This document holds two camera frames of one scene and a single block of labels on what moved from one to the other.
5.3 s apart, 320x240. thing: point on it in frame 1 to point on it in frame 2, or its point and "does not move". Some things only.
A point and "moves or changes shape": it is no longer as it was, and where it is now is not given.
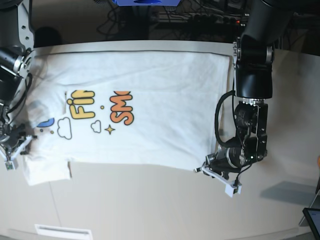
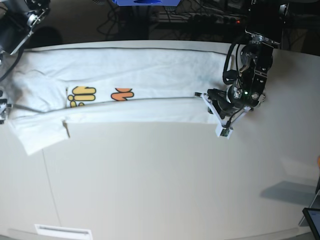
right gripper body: [226, 160] to [236, 97]
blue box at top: [146, 3] does not move
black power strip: [219, 18] does not move
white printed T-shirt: [143, 107] moves or changes shape
